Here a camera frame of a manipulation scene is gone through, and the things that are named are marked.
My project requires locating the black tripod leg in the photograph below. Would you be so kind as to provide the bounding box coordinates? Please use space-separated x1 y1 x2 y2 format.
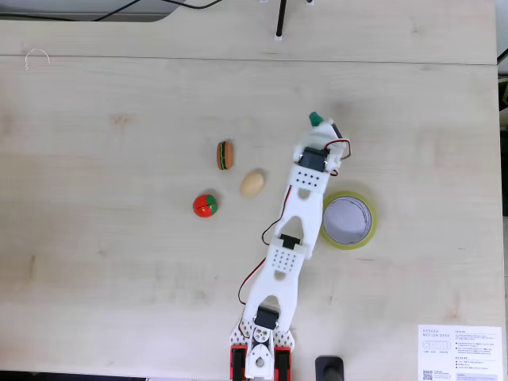
274 0 289 42

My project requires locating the black cable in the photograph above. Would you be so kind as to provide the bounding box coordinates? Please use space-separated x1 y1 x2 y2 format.
0 0 224 23

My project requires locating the toy hamburger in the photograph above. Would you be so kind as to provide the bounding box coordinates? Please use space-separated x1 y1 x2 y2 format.
216 140 235 171

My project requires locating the white printed paper sheet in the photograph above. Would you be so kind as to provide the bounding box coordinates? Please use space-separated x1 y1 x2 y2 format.
418 324 502 381

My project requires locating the red toy tomato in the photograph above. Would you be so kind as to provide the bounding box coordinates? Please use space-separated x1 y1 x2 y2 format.
192 193 219 219

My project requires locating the beige toy egg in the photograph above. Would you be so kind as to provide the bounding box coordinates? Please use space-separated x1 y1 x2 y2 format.
239 169 266 198

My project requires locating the thin white wire loop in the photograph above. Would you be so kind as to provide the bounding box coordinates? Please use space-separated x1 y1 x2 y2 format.
24 48 52 71

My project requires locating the yellow packing tape roll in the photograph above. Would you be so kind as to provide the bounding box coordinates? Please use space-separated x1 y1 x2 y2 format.
319 190 378 252

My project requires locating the black stand pole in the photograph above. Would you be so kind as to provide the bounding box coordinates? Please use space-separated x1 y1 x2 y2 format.
315 356 345 381

